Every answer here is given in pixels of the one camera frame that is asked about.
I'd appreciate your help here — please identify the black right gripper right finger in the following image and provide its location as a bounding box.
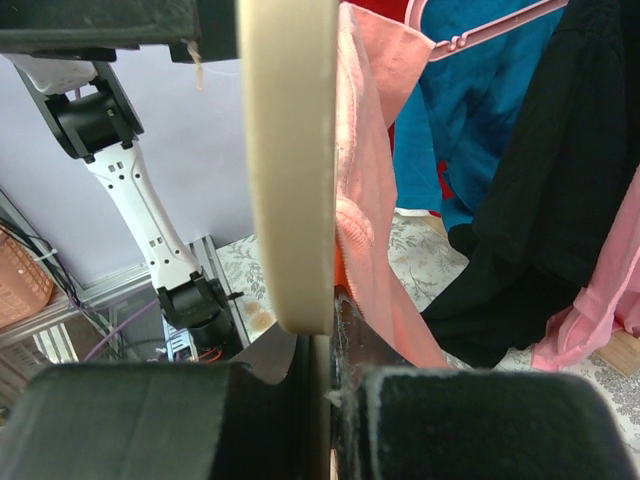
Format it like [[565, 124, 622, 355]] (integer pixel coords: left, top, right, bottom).
[[329, 287, 639, 479]]

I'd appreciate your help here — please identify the beige hanger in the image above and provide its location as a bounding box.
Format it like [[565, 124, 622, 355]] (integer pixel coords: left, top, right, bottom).
[[237, 1, 338, 479]]

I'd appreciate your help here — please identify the salmon pink t-shirt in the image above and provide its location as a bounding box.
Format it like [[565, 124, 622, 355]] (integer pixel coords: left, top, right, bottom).
[[335, 2, 447, 368]]

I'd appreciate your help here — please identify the pink hanging t-shirt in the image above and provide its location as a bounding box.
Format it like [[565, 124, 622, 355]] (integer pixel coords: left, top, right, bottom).
[[531, 174, 639, 371]]

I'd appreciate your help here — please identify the orange perforated basket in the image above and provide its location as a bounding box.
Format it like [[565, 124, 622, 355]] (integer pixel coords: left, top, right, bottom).
[[0, 227, 54, 328]]

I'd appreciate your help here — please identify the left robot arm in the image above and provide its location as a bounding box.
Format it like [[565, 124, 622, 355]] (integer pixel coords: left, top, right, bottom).
[[1, 1, 248, 361]]

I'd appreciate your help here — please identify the pink hanger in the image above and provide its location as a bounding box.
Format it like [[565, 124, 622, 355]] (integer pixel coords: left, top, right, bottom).
[[427, 0, 569, 63]]

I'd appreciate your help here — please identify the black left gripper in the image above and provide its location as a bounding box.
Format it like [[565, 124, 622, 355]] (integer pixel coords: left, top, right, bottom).
[[1, 0, 238, 63]]

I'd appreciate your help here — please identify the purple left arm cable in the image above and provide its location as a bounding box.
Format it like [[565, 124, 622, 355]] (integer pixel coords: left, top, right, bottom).
[[82, 299, 156, 364]]

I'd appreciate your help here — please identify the black hanging t-shirt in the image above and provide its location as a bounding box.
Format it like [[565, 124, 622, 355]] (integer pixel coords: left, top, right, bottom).
[[422, 1, 639, 368]]

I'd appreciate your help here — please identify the aluminium frame rail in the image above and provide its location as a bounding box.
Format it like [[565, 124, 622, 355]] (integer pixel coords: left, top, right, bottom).
[[1, 264, 201, 410]]

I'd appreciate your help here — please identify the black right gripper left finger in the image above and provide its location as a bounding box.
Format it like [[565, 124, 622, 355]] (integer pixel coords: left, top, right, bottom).
[[1, 327, 309, 479]]

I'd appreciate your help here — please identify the blue hanging t-shirt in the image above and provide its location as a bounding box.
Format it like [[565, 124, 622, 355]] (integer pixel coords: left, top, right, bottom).
[[393, 10, 563, 228]]

